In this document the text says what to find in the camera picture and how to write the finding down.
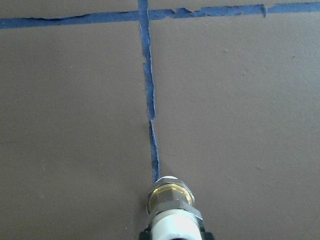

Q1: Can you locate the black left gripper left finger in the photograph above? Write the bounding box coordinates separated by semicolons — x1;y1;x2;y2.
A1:
138;231;152;240

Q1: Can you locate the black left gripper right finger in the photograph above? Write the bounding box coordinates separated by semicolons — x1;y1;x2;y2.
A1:
202;231;215;240

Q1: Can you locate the brown paper table cover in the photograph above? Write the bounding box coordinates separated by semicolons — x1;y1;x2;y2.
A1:
0;0;320;240

